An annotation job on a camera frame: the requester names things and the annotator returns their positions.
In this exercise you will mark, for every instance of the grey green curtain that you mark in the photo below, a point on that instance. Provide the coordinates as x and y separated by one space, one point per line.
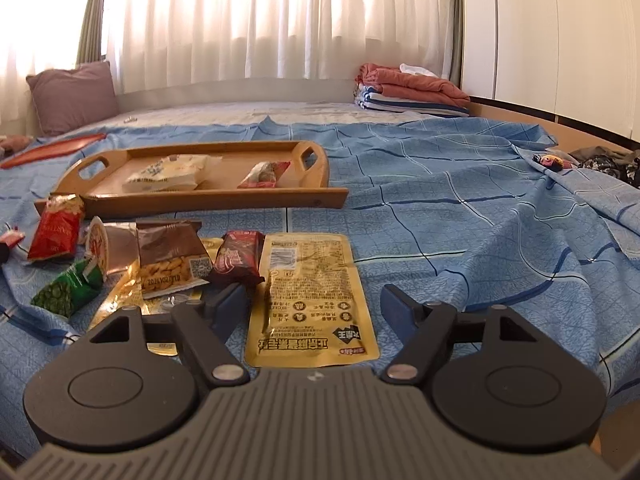
92 20

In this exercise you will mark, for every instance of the folded clothes pile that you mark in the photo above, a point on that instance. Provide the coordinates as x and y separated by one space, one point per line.
425 85

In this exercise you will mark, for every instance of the shiny gold snack packet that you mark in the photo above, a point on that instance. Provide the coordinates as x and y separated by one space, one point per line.
122 292

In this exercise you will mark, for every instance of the red nut packet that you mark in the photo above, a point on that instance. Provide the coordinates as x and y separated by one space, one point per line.
55 230

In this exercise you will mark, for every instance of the dark patterned clothing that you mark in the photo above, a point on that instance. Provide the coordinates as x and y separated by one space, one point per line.
605 165

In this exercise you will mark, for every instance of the pale mattress cover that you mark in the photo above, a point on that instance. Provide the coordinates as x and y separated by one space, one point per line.
300 110

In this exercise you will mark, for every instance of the green pea packet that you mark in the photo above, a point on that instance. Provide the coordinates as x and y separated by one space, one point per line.
65 292

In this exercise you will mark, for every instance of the white folded cloth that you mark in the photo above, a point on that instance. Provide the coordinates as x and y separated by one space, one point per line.
414 68

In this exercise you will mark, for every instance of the red pink snack packet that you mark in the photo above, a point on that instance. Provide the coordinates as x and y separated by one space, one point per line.
262 175

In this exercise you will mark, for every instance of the small colourful toy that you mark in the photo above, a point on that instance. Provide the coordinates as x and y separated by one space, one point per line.
550 161

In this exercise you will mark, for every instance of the blue checked bed sheet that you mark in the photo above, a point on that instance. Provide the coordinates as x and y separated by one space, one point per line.
450 210

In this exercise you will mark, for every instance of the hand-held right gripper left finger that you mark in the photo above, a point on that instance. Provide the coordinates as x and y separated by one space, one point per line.
232 306

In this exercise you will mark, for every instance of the mauve pillow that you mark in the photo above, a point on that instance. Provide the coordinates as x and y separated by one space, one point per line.
70 95

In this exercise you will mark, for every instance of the brown peanut packet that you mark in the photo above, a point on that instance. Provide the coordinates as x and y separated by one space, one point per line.
170 270

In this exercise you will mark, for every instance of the red flat board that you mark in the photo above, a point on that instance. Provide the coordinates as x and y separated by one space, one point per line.
50 150

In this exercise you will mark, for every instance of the large yellow snack packet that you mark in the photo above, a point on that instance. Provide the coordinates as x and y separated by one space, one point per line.
305 300

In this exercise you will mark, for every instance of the small red white packet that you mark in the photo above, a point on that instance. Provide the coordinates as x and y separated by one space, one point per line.
10 237

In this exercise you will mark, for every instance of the white snack packet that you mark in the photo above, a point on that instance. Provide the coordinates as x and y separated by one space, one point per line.
165 172

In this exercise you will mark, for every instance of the white sheer curtain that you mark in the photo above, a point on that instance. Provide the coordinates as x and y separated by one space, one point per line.
250 20

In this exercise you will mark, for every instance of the dark red snack packet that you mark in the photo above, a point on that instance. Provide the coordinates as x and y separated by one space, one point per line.
235 257

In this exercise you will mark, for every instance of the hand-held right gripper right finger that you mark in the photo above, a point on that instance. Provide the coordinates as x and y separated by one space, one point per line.
397 305

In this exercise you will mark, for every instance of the round snack cup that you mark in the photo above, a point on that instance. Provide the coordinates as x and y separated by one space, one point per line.
97 245

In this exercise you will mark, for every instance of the white wardrobe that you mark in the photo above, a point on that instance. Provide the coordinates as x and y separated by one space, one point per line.
550 35

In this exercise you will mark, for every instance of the wooden bed frame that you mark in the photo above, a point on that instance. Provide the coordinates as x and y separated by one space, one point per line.
525 115

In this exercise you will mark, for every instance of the blue striped folded towel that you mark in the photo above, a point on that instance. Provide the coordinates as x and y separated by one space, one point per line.
390 102

